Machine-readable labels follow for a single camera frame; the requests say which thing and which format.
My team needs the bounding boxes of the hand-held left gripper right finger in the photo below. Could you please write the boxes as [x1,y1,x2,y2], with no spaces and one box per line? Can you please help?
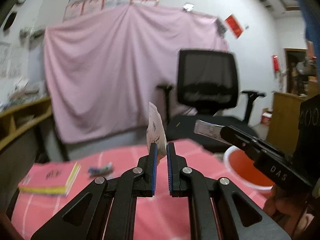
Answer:
[167,142,292,240]

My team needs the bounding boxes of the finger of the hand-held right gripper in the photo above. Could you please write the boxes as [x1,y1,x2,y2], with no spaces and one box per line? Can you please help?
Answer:
[221,133,262,161]
[223,125,293,157]

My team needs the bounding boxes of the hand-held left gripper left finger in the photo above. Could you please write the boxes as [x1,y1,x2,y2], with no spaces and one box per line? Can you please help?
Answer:
[30,142,158,240]

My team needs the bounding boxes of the orange bucket with white rim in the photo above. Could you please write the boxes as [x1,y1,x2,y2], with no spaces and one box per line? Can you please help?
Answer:
[223,145,275,193]

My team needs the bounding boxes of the white strip wrapper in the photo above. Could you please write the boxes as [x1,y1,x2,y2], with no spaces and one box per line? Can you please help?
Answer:
[194,119,225,140]

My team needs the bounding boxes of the white paper packet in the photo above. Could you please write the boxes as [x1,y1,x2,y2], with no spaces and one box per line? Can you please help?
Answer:
[146,102,167,158]

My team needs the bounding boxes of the person's right hand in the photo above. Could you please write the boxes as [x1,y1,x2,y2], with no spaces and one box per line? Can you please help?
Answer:
[265,184,315,240]

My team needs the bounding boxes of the red white cardboard box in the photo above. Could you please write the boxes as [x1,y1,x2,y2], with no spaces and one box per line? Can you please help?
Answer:
[261,107,273,125]

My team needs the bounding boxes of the wooden cabinet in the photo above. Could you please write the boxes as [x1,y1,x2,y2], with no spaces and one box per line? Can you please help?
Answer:
[269,91,320,155]

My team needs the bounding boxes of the pink checked tablecloth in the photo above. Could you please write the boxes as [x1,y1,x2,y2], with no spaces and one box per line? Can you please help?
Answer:
[11,140,275,240]

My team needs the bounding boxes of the black mesh office chair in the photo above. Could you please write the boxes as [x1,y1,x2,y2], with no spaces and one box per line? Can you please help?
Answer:
[156,49,267,153]

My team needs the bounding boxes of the yellow spine book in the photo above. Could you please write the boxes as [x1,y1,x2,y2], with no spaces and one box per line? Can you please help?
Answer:
[19,165,82,197]

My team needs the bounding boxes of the grey tape strip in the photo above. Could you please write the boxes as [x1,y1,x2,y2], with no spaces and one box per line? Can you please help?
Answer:
[216,21,227,39]

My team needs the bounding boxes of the pink hanging cloth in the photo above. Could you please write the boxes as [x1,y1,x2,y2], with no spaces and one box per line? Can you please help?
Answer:
[43,4,230,144]

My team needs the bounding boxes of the blue cloth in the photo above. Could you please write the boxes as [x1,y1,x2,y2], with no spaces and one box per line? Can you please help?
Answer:
[295,0,320,43]

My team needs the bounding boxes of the wooden desk shelf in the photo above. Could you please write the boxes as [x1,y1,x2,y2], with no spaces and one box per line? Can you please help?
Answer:
[0,96,69,163]

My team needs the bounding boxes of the pile of papers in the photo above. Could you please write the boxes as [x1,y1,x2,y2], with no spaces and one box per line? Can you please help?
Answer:
[0,77,47,110]

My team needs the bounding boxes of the black hanging cap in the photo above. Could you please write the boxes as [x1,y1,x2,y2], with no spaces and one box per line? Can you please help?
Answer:
[3,11,17,32]

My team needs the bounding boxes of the red diamond wall decoration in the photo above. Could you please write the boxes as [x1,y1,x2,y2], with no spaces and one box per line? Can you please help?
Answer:
[224,14,244,40]

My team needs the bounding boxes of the small wall chart sheet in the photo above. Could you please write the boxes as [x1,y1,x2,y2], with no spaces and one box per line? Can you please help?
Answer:
[7,46,28,78]

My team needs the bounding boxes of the wire wall rack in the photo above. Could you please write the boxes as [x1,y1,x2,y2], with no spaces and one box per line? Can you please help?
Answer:
[19,27,45,43]

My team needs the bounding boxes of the large wall chart sheet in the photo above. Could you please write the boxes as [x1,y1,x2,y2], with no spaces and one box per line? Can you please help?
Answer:
[0,42,10,78]

